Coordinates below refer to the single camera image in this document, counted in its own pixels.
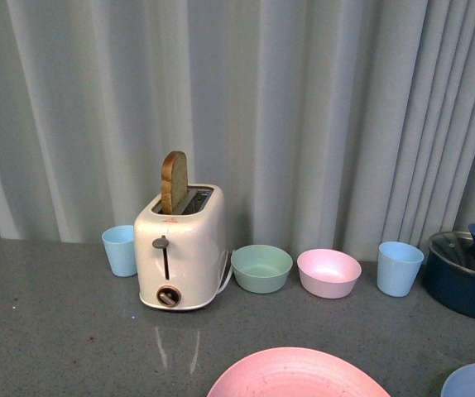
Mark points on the glass pot lid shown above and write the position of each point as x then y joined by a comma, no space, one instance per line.
456,249

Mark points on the dark blue saucepan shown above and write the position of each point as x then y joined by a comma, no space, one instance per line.
450,285

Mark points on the pink plate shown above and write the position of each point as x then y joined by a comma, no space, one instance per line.
294,371

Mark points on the brown bread slice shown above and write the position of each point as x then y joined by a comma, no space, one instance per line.
174,181

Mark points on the grey curtain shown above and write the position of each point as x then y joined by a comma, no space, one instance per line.
337,124

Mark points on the pink bowl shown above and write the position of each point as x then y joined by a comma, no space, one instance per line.
327,273

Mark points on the cream toaster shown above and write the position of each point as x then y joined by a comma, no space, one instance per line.
182,258

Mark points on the green bowl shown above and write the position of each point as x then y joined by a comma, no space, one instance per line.
261,269

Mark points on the light blue cup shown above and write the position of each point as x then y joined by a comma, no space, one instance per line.
397,267
119,246

